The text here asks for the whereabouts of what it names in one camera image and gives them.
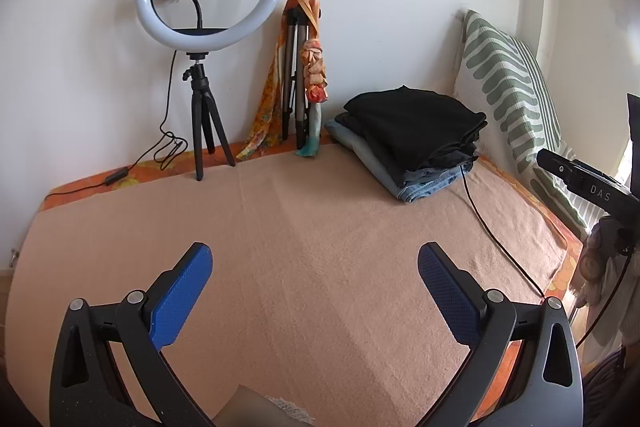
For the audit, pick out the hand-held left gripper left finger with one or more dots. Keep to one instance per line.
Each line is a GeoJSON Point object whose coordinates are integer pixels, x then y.
{"type": "Point", "coordinates": [182, 292]}

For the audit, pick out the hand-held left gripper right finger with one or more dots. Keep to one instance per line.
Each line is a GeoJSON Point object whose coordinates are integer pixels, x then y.
{"type": "Point", "coordinates": [450, 292]}

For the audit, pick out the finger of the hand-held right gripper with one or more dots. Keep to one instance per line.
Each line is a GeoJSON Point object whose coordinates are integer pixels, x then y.
{"type": "Point", "coordinates": [635, 112]}
{"type": "Point", "coordinates": [557, 167]}

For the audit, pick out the person's right hand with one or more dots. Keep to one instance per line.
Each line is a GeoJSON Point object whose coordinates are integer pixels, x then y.
{"type": "Point", "coordinates": [592, 264]}

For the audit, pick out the green striped white pillow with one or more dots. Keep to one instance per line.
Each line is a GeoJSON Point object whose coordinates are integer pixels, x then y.
{"type": "Point", "coordinates": [500, 82]}

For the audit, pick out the folded blue jeans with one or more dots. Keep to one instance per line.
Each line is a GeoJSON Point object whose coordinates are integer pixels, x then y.
{"type": "Point", "coordinates": [425, 187]}

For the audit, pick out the black folded garment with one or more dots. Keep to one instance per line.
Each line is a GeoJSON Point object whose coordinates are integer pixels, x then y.
{"type": "Point", "coordinates": [450, 153]}

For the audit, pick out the beige blanket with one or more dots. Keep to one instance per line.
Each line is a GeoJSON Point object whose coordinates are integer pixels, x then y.
{"type": "Point", "coordinates": [325, 257]}

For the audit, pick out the black mini tripod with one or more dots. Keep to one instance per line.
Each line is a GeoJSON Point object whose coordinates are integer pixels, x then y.
{"type": "Point", "coordinates": [202, 97]}

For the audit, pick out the folded tripod with orange scarf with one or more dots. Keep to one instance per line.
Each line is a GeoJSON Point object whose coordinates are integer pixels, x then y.
{"type": "Point", "coordinates": [265, 107]}

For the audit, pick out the knotted peach and teal scarf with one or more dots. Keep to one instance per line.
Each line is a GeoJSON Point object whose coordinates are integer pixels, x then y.
{"type": "Point", "coordinates": [315, 72]}

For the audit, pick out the silver folded tripod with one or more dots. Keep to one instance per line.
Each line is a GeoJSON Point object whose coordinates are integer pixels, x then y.
{"type": "Point", "coordinates": [289, 57]}

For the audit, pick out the small metal wall fitting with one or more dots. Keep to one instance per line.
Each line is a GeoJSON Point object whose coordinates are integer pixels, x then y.
{"type": "Point", "coordinates": [13, 256]}

